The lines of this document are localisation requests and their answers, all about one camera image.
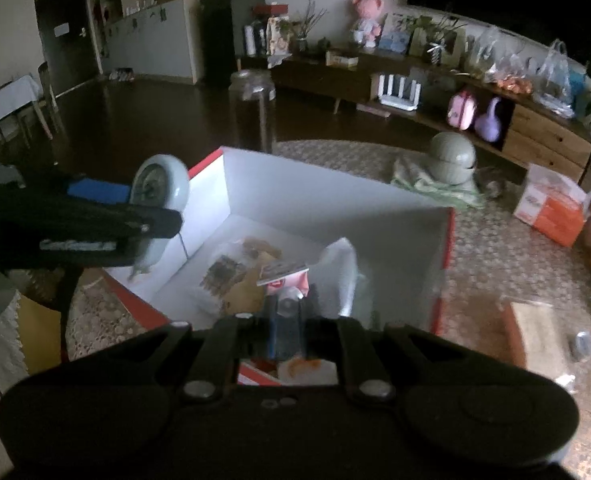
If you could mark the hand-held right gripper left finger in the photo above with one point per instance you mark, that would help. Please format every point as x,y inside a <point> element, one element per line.
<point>271,332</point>

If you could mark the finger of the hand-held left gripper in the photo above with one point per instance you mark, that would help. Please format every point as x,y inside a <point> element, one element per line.
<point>100,192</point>
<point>160,222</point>

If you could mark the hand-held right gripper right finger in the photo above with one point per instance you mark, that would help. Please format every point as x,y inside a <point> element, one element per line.
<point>313,330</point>

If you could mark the small grey bottle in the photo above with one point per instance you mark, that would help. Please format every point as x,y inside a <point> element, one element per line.
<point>289,330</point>

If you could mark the yellow plush toy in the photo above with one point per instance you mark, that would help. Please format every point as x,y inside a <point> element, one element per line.
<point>245,292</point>

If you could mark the red cardboard box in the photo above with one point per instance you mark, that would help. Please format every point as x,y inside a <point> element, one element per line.
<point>325,200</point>

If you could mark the orange and white packet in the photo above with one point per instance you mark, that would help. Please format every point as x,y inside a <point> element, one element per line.
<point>300,371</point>

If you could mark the red and white packet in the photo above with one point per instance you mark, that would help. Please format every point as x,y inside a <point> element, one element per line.
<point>288,280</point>

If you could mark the crumpled white plastic bag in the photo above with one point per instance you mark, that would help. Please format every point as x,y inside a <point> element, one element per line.
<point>343,270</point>

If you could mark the clear packet with dark contents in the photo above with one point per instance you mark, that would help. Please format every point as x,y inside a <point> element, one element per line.
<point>220,270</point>

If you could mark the wooden chair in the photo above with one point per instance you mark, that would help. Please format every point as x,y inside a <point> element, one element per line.
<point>50,100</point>

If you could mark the row of shoes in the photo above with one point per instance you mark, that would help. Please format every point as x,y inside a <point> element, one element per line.
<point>121,75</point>

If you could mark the table with white cloth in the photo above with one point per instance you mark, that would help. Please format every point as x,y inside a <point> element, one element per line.
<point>10,100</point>

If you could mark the tall glass jar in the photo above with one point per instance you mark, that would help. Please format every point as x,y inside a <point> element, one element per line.
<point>252,110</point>

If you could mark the dark door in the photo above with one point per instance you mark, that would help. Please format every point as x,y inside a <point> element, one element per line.
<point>67,40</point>

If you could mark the green striped cloth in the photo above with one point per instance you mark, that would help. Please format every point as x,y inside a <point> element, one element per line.
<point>425,187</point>

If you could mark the black cabinet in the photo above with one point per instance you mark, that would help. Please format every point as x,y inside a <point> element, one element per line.
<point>218,40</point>

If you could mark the white bottle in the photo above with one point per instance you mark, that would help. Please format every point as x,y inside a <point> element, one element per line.
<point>250,40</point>

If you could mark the floral gift bag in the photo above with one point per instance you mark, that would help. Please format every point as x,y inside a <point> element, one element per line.
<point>279,35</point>

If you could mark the round green lidded pot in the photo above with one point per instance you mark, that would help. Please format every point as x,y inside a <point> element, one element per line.
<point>453,157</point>

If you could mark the brown tissue pack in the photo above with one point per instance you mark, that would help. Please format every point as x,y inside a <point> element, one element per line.
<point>538,330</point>

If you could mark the vase with dried twigs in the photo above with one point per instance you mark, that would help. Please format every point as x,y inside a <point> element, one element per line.
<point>308,35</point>

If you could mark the flat red box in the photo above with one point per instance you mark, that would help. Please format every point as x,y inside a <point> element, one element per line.
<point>270,10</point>

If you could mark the small cardboard box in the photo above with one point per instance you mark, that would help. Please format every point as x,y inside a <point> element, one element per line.
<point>342,59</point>

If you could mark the white router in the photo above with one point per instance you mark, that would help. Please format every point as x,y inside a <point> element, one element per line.
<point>398,92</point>

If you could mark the small pink suitcase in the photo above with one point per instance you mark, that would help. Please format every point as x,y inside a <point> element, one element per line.
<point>462,112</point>

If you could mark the orange and white tissue package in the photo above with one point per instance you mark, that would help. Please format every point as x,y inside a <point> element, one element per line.
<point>550,205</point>

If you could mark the purple swan vase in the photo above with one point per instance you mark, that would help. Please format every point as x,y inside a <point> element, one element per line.
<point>490,125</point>

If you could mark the small jar with silver lid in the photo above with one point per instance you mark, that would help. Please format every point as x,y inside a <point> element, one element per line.
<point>584,346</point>

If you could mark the pink plush bear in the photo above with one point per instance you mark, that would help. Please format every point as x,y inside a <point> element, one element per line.
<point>366,17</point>

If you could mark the long wooden sideboard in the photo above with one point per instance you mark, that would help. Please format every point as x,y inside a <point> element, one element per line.
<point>545,142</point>

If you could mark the blue picture card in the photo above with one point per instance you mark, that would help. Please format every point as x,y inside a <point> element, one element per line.
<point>394,35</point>

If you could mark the clear plastic bag with oranges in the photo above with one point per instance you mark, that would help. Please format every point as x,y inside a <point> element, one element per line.
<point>505,67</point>

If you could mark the blue packet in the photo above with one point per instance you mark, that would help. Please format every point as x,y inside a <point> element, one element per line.
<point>578,90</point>

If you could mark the wall cabinet with shelves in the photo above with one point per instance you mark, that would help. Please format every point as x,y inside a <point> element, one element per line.
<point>150,15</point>

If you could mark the wooden picture frame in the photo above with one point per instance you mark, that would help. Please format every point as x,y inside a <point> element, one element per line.
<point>448,45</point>

